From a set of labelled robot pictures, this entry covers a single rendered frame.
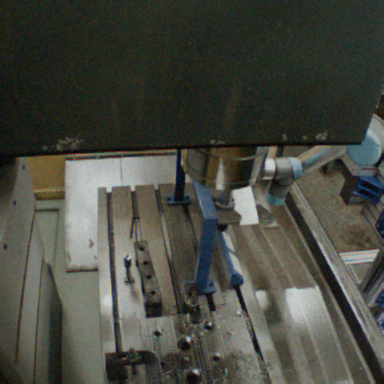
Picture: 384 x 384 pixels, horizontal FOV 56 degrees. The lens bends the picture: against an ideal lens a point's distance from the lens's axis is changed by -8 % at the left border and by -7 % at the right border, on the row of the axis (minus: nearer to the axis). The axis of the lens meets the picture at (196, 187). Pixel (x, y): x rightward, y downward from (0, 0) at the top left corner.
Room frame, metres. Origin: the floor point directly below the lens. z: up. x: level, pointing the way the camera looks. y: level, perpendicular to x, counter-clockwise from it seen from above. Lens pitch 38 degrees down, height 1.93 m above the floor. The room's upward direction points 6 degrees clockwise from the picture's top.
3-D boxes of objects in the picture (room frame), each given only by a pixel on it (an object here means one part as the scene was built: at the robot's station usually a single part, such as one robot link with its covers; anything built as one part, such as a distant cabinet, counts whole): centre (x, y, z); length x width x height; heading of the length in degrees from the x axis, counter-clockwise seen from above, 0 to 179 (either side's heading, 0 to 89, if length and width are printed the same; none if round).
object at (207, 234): (0.78, -0.05, 1.05); 0.10 x 0.05 x 0.30; 105
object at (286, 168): (1.13, -0.30, 1.16); 0.11 x 0.08 x 0.09; 105
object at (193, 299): (0.65, -0.02, 0.97); 0.13 x 0.03 x 0.15; 15
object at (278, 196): (1.15, -0.31, 1.06); 0.11 x 0.08 x 0.11; 153
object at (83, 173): (1.24, 0.12, 0.75); 0.89 x 0.70 x 0.26; 105
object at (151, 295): (0.78, 0.13, 0.93); 0.26 x 0.05 x 0.06; 20
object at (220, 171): (0.61, -0.04, 1.57); 0.16 x 0.16 x 0.12
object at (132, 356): (0.45, 0.12, 0.97); 0.13 x 0.03 x 0.15; 105
